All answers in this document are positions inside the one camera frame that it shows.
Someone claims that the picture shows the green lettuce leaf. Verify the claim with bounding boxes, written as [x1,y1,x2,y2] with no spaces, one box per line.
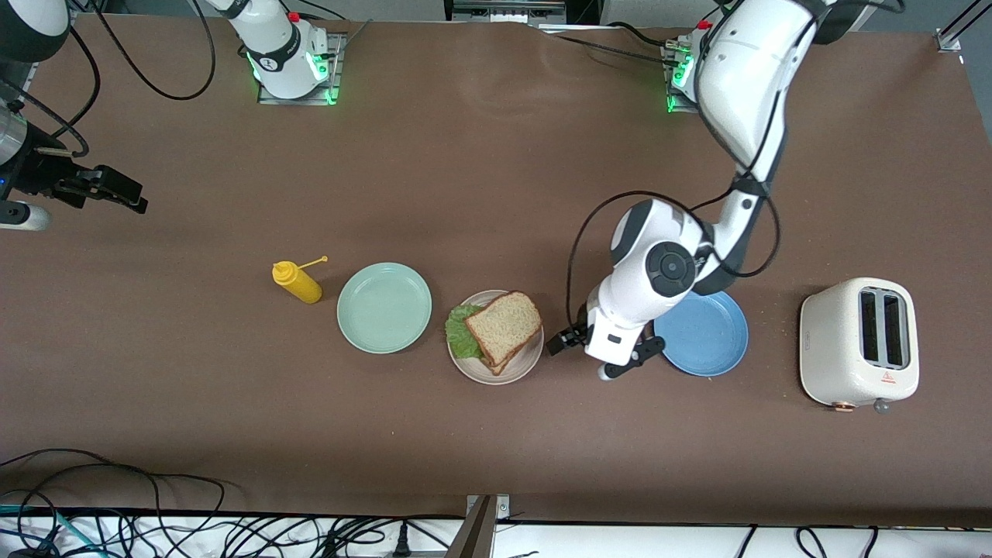
[444,304,485,360]

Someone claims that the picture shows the yellow mustard squeeze bottle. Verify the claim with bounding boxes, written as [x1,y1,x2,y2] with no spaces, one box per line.
[272,256,329,305]

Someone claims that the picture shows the beige plate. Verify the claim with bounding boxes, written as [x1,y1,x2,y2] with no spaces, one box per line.
[446,290,545,386]

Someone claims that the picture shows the blue plate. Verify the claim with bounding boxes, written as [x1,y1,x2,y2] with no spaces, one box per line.
[653,291,749,378]

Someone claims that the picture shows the mint green plate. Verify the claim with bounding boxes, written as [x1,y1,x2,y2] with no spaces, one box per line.
[336,262,433,355]

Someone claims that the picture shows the white two-slot toaster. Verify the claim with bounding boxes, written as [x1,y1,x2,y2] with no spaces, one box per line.
[799,277,921,414]

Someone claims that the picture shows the black right arm cable loop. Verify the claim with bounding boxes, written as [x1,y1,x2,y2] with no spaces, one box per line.
[87,0,218,102]

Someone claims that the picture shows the grey metal bracket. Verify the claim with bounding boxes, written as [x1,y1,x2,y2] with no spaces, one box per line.
[448,494,511,558]

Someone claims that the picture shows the short black left arm cable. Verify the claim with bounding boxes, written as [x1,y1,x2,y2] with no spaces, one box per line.
[717,195,782,278]

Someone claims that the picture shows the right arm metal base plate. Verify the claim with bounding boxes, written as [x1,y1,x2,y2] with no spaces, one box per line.
[257,31,346,106]

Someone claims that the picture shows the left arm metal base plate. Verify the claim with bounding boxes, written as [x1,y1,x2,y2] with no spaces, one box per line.
[661,43,702,115]

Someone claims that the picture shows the long black cable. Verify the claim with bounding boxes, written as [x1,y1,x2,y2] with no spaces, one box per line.
[0,448,226,512]

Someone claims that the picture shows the black base power cable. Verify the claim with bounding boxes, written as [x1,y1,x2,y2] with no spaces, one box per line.
[535,22,683,67]

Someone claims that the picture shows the teal cable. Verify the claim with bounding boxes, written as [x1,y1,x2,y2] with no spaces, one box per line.
[0,504,82,555]

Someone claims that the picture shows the tangled black cables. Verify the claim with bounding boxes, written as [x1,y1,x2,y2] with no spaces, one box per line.
[0,465,466,558]

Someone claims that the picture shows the aluminium profile post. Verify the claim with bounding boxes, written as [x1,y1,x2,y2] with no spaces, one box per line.
[935,0,992,53]

